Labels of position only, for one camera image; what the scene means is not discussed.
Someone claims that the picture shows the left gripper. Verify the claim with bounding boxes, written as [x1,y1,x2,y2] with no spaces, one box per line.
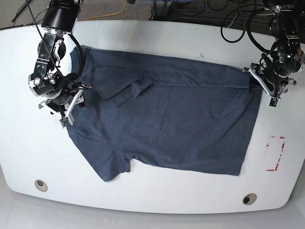
[242,63,296,98]

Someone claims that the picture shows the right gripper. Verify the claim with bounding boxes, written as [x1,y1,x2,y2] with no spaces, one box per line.
[38,84,92,119]

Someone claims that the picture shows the dark blue t-shirt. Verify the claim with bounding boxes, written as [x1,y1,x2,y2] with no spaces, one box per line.
[67,47,262,182]

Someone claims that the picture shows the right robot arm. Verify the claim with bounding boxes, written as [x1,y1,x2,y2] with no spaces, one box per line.
[28,0,91,127]

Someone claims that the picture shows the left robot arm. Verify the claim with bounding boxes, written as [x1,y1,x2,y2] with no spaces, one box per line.
[79,0,305,107]

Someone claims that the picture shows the red tape rectangle marking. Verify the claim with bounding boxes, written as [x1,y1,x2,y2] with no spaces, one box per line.
[264,136,285,172]

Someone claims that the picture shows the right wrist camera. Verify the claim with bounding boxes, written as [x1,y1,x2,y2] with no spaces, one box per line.
[60,116,74,128]

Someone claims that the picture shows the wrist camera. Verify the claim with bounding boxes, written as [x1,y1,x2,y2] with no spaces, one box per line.
[60,116,74,128]
[269,97,281,108]

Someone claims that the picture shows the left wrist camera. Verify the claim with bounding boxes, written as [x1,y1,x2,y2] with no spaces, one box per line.
[269,97,281,108]

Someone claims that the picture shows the left table cable grommet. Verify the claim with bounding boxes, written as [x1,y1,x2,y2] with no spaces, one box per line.
[34,180,48,192]

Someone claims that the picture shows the table cable grommet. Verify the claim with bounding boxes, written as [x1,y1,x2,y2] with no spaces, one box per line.
[242,193,257,206]
[34,180,48,192]

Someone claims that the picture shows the yellow cable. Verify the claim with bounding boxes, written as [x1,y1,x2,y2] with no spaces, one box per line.
[89,0,127,21]

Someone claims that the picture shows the right table cable grommet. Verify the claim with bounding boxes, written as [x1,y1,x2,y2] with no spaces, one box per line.
[242,193,257,206]

